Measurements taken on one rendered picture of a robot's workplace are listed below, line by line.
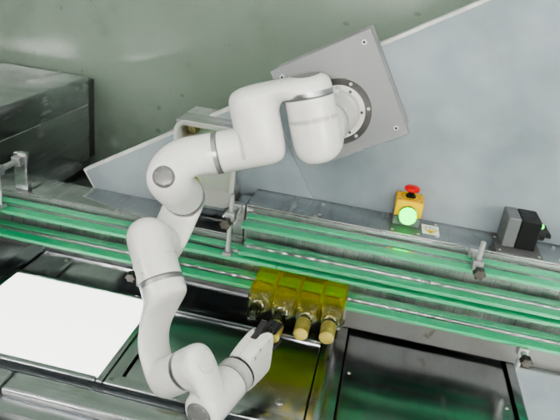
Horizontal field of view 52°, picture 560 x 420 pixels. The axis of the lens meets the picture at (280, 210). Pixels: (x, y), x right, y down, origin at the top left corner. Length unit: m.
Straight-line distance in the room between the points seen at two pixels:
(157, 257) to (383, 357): 0.72
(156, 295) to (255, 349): 0.23
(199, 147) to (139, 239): 0.21
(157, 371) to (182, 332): 0.39
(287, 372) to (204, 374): 0.38
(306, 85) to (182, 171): 0.28
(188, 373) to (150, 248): 0.24
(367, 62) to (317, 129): 0.33
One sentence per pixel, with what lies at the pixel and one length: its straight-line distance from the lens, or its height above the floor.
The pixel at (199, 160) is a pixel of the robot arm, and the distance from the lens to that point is 1.12.
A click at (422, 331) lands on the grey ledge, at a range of 1.61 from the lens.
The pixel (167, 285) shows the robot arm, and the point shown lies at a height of 1.36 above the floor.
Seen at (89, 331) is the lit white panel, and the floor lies 1.17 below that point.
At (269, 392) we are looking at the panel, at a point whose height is 1.22.
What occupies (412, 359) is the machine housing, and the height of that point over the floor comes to 0.94.
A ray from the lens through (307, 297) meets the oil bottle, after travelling 1.38.
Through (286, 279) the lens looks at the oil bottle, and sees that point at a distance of 1.44.
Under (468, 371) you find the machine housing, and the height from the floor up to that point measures 0.94.
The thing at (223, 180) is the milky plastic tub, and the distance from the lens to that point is 1.62.
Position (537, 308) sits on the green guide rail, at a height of 0.95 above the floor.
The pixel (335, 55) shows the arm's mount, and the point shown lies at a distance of 1.38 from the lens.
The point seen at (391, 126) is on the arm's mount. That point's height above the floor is 0.87.
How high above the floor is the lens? 2.22
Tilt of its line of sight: 65 degrees down
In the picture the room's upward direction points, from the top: 152 degrees counter-clockwise
